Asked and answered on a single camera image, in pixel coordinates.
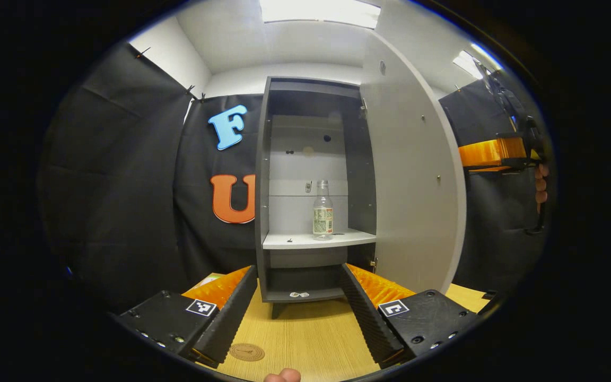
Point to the black backdrop cloth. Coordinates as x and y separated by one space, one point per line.
114 185

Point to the beige cabinet door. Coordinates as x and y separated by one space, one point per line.
411 185

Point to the round brown coaster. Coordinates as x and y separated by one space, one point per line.
246 352

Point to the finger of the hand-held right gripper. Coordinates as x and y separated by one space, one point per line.
491 154

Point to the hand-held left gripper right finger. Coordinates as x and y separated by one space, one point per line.
372 323

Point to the dark grey cabinet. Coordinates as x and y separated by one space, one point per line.
305 159

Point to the clear plastic bottle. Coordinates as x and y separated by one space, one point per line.
323 220

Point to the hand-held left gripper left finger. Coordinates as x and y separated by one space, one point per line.
231 323

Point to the grey cabinet shelf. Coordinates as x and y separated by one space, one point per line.
295 241

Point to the large ceiling light panel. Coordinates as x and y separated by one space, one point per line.
321 10

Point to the small ceiling light panel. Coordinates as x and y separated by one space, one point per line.
467 62

